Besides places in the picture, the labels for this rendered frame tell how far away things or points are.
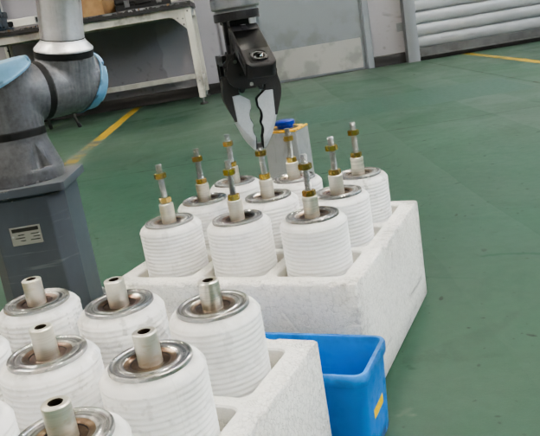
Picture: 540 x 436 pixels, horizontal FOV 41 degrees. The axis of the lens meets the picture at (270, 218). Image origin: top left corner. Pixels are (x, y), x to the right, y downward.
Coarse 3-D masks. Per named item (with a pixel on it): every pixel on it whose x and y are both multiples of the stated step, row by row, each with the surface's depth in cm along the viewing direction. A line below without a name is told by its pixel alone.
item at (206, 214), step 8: (224, 200) 119; (184, 208) 118; (192, 208) 117; (200, 208) 117; (208, 208) 117; (216, 208) 117; (224, 208) 118; (200, 216) 117; (208, 216) 117; (208, 224) 117; (208, 240) 118; (208, 248) 118
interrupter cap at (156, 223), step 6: (180, 216) 112; (186, 216) 111; (192, 216) 110; (150, 222) 111; (156, 222) 111; (162, 222) 111; (174, 222) 108; (180, 222) 108; (186, 222) 108; (150, 228) 108; (156, 228) 107; (162, 228) 107
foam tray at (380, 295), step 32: (384, 224) 116; (416, 224) 126; (352, 256) 106; (384, 256) 106; (416, 256) 125; (128, 288) 108; (160, 288) 106; (192, 288) 103; (224, 288) 101; (256, 288) 99; (288, 288) 97; (320, 288) 95; (352, 288) 93; (384, 288) 105; (416, 288) 124; (288, 320) 99; (320, 320) 97; (352, 320) 95; (384, 320) 105
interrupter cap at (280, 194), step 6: (258, 192) 119; (276, 192) 117; (282, 192) 116; (288, 192) 115; (246, 198) 116; (252, 198) 115; (258, 198) 116; (270, 198) 113; (276, 198) 113; (282, 198) 113
